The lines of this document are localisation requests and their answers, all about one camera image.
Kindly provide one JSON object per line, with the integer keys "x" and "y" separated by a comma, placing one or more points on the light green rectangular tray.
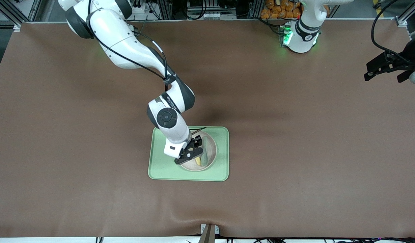
{"x": 160, "y": 168}

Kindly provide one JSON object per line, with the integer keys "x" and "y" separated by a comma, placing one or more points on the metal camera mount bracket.
{"x": 209, "y": 233}

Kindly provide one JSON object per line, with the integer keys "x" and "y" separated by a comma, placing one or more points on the brown table cover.
{"x": 92, "y": 189}

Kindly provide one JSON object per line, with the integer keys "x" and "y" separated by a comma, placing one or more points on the yellow plastic fork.
{"x": 197, "y": 161}

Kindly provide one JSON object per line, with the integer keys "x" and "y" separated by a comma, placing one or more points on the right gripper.
{"x": 195, "y": 140}

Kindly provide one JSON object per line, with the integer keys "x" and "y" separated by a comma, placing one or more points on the green plastic spoon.
{"x": 205, "y": 157}

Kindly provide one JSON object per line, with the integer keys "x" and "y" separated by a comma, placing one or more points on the aluminium frame corner bracket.
{"x": 401, "y": 22}
{"x": 17, "y": 27}

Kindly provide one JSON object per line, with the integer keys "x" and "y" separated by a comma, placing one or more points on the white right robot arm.
{"x": 126, "y": 50}

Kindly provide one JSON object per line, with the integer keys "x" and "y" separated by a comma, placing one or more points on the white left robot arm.
{"x": 300, "y": 40}

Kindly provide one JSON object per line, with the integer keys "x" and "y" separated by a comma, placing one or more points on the pile of orange objects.
{"x": 278, "y": 10}

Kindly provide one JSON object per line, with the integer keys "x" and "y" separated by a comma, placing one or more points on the white power strip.
{"x": 140, "y": 6}

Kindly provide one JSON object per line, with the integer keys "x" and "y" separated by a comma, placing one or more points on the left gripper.
{"x": 405, "y": 57}

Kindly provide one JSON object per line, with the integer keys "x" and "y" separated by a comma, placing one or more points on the beige round plate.
{"x": 211, "y": 148}

